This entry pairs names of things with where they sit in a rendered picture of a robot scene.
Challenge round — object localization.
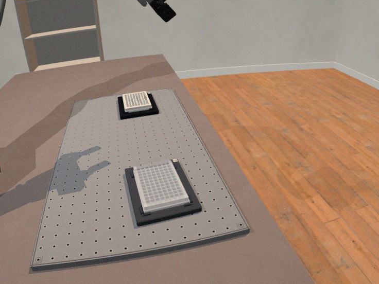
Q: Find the white well plate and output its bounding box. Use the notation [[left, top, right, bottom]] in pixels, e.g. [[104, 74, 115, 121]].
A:
[[133, 160, 190, 213], [123, 91, 152, 113]]

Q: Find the grey perforated base plate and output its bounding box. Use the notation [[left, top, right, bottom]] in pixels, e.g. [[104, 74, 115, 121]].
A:
[[30, 88, 250, 271]]

